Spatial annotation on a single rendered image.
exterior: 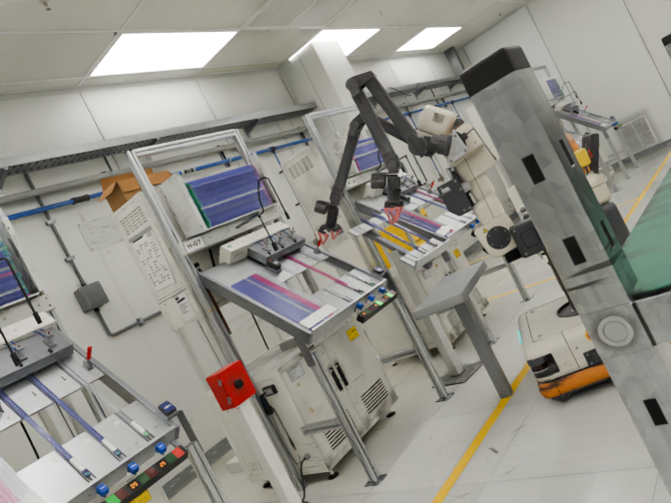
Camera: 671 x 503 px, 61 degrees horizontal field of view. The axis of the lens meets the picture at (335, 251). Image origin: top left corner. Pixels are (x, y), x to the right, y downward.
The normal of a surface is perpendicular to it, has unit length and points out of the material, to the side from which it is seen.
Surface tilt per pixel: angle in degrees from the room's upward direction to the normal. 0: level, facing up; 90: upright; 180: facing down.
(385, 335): 90
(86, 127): 90
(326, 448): 90
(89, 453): 47
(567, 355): 90
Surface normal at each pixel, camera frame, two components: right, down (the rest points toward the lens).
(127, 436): 0.19, -0.86
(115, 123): 0.69, -0.34
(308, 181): -0.56, 0.31
